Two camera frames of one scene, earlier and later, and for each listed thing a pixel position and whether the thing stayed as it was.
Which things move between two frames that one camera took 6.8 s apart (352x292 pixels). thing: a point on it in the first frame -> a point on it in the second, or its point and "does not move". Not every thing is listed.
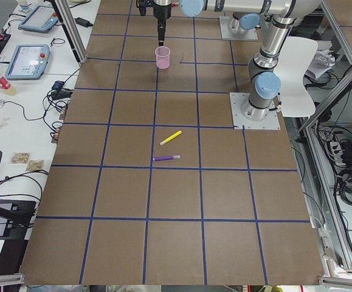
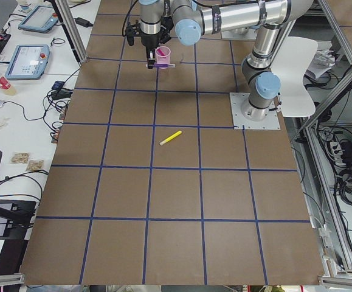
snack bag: [20, 157] does not move
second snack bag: [34, 165] does not move
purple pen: [166, 157] -> [162, 65]
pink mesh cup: [162, 53] does not move
